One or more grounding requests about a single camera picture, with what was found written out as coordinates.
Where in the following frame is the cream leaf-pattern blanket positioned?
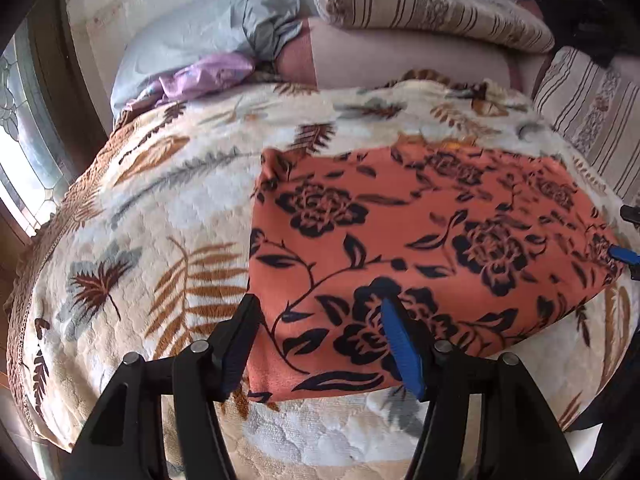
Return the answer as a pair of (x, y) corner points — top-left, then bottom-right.
(8, 75), (639, 479)

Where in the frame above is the striped floral bolster pillow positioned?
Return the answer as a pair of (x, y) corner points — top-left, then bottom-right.
(314, 0), (554, 54)

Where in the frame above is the light blue pillow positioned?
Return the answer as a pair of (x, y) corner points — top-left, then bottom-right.
(111, 0), (302, 116)

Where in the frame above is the orange black floral garment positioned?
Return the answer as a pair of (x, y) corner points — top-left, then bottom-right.
(247, 143), (622, 402)

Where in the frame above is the black clothing pile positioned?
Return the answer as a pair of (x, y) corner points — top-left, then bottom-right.
(518, 0), (639, 68)

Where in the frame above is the purple patterned cloth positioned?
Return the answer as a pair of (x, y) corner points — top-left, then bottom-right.
(124, 52), (255, 110)

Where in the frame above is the pink quilted headboard cushion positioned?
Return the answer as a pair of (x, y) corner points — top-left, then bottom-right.
(276, 18), (551, 96)

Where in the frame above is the striped floral side pillow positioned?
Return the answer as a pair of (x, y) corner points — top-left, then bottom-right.
(534, 47), (639, 205)

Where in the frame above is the dark wooden window frame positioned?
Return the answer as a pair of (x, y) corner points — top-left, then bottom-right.
(0, 0), (109, 271)

